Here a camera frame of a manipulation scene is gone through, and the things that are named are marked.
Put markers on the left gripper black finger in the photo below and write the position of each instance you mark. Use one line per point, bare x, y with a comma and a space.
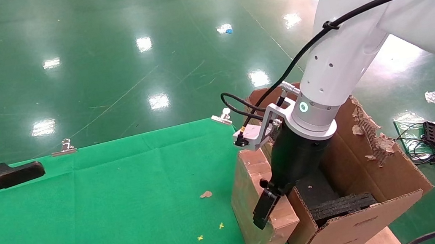
8, 175

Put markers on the small brown cardboard box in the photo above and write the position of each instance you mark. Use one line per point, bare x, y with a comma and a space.
252, 185

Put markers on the silver binder clip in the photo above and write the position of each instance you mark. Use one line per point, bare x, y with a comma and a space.
223, 117
65, 150

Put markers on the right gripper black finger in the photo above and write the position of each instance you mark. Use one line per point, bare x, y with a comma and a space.
266, 209

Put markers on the small tan paper scrap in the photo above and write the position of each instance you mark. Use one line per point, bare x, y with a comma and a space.
206, 194

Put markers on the large open cardboard carton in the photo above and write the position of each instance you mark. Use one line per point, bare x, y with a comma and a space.
384, 217

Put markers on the grey metal camera bracket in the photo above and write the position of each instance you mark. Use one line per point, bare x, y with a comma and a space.
274, 116

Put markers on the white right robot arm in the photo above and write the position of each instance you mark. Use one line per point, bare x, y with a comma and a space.
358, 34

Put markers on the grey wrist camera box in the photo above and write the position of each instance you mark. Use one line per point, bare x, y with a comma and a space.
251, 138

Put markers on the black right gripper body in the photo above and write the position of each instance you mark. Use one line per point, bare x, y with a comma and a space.
295, 158

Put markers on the black foam insert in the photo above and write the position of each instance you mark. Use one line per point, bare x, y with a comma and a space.
340, 207

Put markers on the small blue floor object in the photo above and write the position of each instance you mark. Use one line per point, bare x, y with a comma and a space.
229, 31

